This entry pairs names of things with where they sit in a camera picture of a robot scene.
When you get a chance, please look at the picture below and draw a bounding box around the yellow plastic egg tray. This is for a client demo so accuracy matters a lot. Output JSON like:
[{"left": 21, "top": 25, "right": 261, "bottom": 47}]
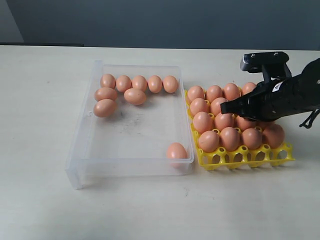
[{"left": 185, "top": 88, "right": 294, "bottom": 171}]

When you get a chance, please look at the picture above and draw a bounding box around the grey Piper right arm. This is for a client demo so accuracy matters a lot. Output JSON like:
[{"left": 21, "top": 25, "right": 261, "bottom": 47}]
[{"left": 220, "top": 59, "right": 320, "bottom": 129}]

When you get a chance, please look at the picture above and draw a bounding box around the clear plastic bin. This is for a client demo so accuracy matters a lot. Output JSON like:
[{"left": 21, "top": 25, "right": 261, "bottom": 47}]
[{"left": 65, "top": 60, "right": 194, "bottom": 189}]

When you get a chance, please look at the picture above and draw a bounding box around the brown egg front right corner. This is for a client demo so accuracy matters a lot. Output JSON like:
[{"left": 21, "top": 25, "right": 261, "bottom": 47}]
[{"left": 166, "top": 142, "right": 188, "bottom": 171}]

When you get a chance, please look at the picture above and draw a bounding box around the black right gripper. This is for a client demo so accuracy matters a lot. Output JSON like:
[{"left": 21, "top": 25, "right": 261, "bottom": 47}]
[{"left": 220, "top": 77, "right": 313, "bottom": 122}]

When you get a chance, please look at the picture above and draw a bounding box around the black object behind table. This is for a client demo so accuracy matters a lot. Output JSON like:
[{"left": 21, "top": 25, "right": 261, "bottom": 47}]
[{"left": 0, "top": 42, "right": 85, "bottom": 47}]

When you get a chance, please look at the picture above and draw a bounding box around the brown egg placed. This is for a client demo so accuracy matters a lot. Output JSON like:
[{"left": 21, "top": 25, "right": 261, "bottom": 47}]
[
  {"left": 205, "top": 85, "right": 223, "bottom": 103},
  {"left": 262, "top": 124, "right": 285, "bottom": 149},
  {"left": 222, "top": 83, "right": 241, "bottom": 101},
  {"left": 187, "top": 85, "right": 205, "bottom": 103}
]

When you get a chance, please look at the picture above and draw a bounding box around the brown egg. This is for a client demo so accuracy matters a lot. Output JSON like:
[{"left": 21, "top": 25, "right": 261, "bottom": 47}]
[
  {"left": 131, "top": 75, "right": 148, "bottom": 92},
  {"left": 235, "top": 116, "right": 257, "bottom": 132},
  {"left": 116, "top": 75, "right": 132, "bottom": 93},
  {"left": 147, "top": 75, "right": 163, "bottom": 94},
  {"left": 189, "top": 97, "right": 210, "bottom": 116},
  {"left": 100, "top": 73, "right": 116, "bottom": 89},
  {"left": 93, "top": 99, "right": 117, "bottom": 118},
  {"left": 192, "top": 111, "right": 215, "bottom": 134},
  {"left": 163, "top": 75, "right": 179, "bottom": 94},
  {"left": 210, "top": 97, "right": 228, "bottom": 116}
]

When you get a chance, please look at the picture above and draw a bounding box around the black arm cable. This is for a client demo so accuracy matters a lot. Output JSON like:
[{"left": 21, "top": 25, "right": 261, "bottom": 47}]
[{"left": 298, "top": 107, "right": 320, "bottom": 129}]

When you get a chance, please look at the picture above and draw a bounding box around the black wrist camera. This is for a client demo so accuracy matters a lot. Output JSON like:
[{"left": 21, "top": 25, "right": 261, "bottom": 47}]
[{"left": 240, "top": 51, "right": 292, "bottom": 83}]

